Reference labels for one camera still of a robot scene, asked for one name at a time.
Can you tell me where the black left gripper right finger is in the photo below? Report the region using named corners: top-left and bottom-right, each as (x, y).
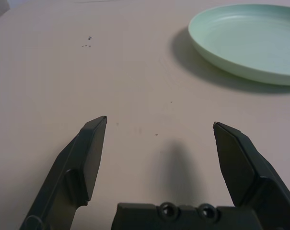
top-left (213, 121), bottom-right (290, 230)

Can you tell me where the mint green plate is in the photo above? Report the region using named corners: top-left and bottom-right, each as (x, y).
top-left (187, 3), bottom-right (290, 86)

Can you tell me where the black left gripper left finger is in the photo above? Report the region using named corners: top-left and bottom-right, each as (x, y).
top-left (19, 115), bottom-right (107, 230)

